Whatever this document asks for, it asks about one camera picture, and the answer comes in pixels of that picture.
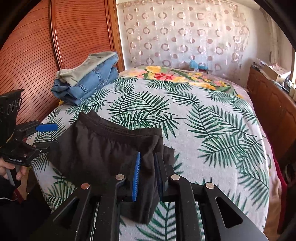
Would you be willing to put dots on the floral blanket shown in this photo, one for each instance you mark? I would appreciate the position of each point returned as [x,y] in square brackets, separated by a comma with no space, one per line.
[167,74]

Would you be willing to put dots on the palm leaf bed sheet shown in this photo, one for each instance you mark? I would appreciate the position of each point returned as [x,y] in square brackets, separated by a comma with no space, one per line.
[214,132]

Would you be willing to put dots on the wooden sideboard cabinet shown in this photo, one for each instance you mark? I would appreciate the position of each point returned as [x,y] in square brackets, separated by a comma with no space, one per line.
[275,110]

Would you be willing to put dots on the folded beige pants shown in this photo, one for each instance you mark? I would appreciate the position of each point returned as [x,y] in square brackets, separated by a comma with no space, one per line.
[74,76]

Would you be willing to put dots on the circle-patterned sheer curtain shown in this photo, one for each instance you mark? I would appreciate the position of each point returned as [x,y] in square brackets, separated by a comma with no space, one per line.
[212,34]

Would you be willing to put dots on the cardboard box on cabinet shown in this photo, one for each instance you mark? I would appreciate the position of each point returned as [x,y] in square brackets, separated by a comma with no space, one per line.
[276,72]

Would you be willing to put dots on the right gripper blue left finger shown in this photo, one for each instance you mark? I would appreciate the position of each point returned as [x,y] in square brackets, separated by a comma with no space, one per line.
[135,176]

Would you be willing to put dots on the blue plush toy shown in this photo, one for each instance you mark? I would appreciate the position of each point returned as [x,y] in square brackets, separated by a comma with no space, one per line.
[194,66]

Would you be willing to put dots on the window drape curtain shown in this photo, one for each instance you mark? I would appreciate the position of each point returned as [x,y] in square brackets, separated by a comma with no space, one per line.
[274,55]

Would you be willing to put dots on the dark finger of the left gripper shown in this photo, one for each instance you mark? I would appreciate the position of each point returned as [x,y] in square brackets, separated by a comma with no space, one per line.
[45,147]

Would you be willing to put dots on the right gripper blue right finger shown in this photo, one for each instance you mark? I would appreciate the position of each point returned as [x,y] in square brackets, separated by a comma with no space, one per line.
[161,175]

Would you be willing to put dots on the black shorts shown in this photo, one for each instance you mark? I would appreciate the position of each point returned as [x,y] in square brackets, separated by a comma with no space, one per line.
[92,150]

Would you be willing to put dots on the wooden louvered wardrobe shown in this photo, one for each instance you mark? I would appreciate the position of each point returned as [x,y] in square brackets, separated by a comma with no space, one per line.
[39,38]

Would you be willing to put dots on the window with wooden frame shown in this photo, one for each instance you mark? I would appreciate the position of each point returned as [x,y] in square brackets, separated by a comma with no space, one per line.
[293,69]

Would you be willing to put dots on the person's left hand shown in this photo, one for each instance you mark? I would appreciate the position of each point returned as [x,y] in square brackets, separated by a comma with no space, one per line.
[5,166]

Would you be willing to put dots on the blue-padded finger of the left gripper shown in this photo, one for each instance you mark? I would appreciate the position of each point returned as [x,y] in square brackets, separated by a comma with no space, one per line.
[47,127]

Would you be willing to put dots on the folded blue jeans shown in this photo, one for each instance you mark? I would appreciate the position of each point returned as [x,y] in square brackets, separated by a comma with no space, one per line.
[101,76]

